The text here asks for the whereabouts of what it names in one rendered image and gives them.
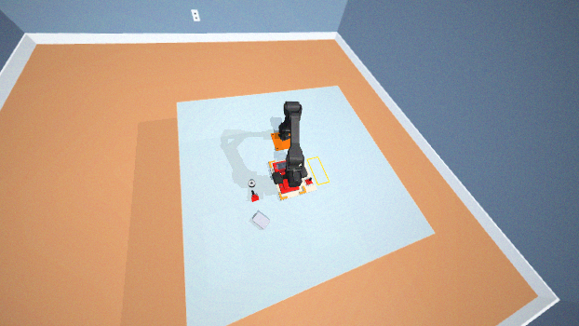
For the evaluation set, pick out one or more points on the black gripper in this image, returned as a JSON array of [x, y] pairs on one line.
[[278, 178]]

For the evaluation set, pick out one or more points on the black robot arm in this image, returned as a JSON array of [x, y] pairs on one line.
[[290, 129]]

